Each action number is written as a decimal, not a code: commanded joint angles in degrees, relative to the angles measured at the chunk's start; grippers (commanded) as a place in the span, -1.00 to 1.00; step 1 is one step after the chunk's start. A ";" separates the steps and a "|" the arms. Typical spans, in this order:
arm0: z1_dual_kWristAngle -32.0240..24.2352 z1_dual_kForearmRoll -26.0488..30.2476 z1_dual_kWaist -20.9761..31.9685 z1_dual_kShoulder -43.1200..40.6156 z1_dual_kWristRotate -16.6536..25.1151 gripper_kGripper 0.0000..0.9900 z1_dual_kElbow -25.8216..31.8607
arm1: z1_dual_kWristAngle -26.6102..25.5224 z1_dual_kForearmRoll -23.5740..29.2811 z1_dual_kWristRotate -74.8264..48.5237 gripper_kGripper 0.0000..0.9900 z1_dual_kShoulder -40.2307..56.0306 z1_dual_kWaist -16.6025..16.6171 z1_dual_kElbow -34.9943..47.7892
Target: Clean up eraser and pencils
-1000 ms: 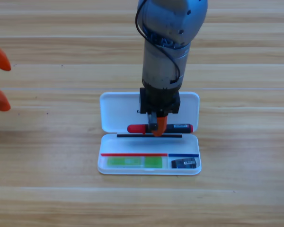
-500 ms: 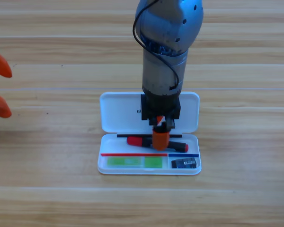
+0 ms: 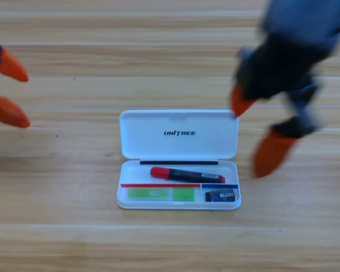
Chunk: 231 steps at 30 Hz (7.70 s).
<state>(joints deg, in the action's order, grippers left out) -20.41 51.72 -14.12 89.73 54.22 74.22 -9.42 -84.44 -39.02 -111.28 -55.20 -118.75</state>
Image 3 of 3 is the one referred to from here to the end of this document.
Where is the green glue stick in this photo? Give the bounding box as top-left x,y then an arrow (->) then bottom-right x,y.
127,187 -> 196,202

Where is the white Unitree pencil case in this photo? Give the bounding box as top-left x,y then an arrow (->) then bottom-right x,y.
116,109 -> 241,210

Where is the black marker with red cap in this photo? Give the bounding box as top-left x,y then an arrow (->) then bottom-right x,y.
150,166 -> 226,184

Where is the small black eraser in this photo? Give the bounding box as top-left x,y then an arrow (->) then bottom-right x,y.
205,188 -> 237,203

